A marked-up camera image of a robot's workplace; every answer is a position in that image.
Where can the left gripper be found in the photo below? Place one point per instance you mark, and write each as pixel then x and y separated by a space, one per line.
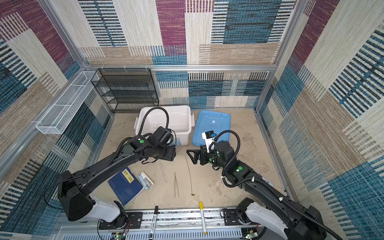
pixel 171 154

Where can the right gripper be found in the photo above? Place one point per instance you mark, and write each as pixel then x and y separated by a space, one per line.
pixel 203 153

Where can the metal tweezers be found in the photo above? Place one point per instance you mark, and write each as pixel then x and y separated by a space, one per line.
pixel 176 187

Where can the white plastic bin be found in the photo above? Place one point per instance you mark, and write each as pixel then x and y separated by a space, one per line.
pixel 180 120

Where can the long metal spatula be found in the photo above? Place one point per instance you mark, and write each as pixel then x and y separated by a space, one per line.
pixel 190 177

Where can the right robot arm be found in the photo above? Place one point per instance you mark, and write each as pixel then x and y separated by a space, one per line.
pixel 281 215

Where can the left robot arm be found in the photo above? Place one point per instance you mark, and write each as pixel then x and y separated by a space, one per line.
pixel 74 189

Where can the blue plastic lid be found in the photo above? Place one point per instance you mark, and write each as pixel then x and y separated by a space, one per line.
pixel 210 121

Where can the yellow-capped white marker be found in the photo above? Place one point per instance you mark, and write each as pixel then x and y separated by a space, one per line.
pixel 203 218

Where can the blue notebook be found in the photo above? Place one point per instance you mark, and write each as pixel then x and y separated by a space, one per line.
pixel 125 185

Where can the black marker pen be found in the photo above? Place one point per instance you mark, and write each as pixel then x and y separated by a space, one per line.
pixel 154 221

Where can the black mesh shelf rack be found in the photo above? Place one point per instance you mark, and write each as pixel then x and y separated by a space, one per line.
pixel 126 90

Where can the colourful treehouse paperback book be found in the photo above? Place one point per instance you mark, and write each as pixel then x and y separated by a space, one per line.
pixel 268 182

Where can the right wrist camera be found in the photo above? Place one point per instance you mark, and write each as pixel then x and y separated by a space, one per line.
pixel 210 140

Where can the white wire basket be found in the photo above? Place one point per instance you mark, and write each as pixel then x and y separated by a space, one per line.
pixel 59 116

